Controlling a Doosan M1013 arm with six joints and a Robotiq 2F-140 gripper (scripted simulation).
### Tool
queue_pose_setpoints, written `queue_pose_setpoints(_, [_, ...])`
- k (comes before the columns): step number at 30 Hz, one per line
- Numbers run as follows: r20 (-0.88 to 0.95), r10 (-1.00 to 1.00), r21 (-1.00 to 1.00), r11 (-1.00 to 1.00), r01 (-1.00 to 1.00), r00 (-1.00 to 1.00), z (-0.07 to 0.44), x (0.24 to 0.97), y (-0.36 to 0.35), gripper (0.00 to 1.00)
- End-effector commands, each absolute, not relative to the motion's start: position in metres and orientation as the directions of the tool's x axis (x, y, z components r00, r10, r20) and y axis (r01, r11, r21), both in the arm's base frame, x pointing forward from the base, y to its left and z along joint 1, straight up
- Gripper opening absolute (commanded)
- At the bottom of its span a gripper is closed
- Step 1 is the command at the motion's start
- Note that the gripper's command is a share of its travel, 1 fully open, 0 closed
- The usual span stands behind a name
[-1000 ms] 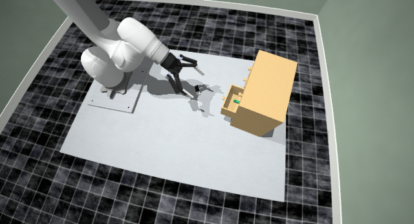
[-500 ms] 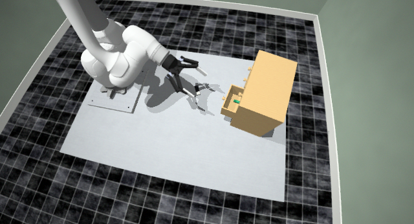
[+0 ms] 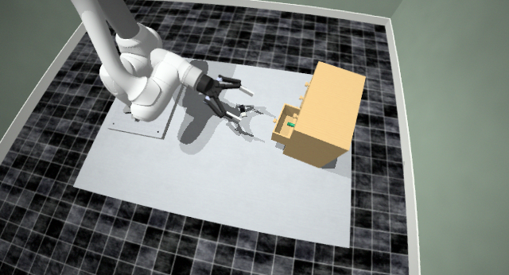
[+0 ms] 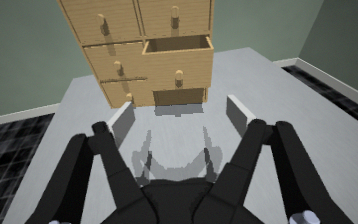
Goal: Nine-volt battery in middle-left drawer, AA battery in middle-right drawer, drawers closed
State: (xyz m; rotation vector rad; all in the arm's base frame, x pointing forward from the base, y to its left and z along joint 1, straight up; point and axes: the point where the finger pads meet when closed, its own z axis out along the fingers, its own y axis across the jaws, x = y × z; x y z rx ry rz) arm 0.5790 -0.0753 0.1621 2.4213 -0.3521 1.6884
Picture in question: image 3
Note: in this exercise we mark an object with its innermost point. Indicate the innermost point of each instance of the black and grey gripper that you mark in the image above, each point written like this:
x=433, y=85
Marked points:
x=213, y=89

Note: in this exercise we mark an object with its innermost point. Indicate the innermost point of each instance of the tan chest of drawers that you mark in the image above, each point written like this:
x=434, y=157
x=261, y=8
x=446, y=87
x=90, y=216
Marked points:
x=325, y=126

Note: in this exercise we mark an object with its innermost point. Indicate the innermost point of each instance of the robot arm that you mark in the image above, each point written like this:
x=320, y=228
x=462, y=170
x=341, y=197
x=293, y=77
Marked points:
x=143, y=53

